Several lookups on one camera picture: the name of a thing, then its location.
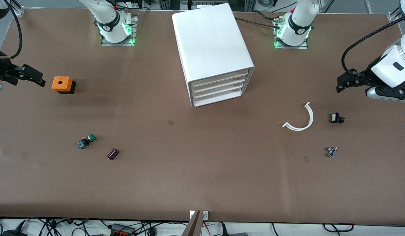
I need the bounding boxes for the white plastic drawer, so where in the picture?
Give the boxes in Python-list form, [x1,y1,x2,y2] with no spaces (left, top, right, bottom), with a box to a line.
[191,78,247,95]
[193,91,245,107]
[192,85,246,101]
[191,70,249,89]

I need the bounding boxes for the white drawer cabinet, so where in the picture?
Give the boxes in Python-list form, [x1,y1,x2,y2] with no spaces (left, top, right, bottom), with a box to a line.
[172,3,255,108]

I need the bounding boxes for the orange box with hole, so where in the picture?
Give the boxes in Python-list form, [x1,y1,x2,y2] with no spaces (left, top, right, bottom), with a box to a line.
[51,76,76,94]

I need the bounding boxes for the white curved plastic piece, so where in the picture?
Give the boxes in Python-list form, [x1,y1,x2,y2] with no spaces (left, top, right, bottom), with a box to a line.
[282,102,314,131]

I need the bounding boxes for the black power strip orange sockets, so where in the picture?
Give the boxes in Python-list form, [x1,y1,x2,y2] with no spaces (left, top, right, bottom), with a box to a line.
[110,224,136,236]

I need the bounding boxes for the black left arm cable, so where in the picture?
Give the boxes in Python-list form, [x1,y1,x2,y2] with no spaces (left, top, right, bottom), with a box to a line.
[341,13,405,76]

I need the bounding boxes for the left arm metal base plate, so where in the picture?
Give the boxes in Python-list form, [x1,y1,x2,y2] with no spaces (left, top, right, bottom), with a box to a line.
[274,20,309,50]

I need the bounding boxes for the aluminium frame profile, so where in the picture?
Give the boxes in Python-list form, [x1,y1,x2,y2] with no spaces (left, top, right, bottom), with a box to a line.
[5,0,25,16]

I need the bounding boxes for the green push button switch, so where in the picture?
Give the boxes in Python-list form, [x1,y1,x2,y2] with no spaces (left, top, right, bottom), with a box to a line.
[77,134,97,149]

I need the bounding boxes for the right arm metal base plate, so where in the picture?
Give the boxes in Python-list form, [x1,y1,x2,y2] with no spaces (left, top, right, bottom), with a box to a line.
[101,15,138,47]

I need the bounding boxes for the black cable to arm base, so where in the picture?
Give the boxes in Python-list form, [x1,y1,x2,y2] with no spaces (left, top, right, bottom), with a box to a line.
[235,17,283,29]

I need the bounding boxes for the black looped cable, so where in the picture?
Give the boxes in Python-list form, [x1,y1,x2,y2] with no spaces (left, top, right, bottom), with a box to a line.
[323,223,354,232]

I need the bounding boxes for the brown wooden post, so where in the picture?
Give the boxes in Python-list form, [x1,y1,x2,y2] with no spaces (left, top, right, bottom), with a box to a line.
[182,210,203,236]

